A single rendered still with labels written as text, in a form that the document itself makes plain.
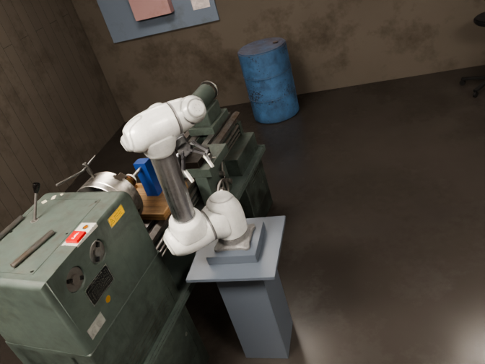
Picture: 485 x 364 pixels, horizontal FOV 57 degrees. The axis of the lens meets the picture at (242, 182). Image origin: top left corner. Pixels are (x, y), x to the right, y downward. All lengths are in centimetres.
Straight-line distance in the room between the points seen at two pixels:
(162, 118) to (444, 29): 424
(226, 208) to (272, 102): 303
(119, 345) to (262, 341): 86
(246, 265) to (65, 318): 83
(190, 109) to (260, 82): 327
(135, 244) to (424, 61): 424
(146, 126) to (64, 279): 63
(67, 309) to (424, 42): 464
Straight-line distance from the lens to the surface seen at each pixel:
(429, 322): 278
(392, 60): 551
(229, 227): 207
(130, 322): 212
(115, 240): 198
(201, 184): 270
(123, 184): 223
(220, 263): 219
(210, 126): 315
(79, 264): 183
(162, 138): 165
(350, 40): 540
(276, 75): 485
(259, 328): 252
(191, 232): 198
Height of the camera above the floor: 218
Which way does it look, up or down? 32 degrees down
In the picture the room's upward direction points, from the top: 17 degrees counter-clockwise
